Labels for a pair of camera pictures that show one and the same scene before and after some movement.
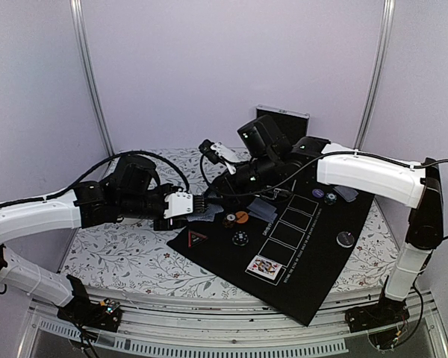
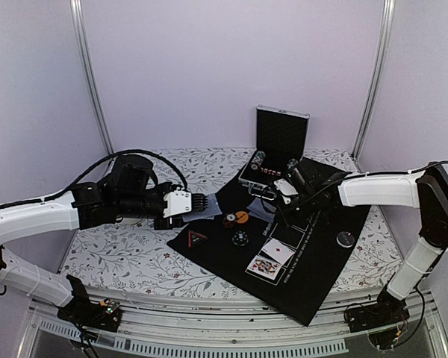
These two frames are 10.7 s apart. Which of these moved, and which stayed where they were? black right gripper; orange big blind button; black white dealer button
Moved: black right gripper
Stayed: black white dealer button; orange big blind button
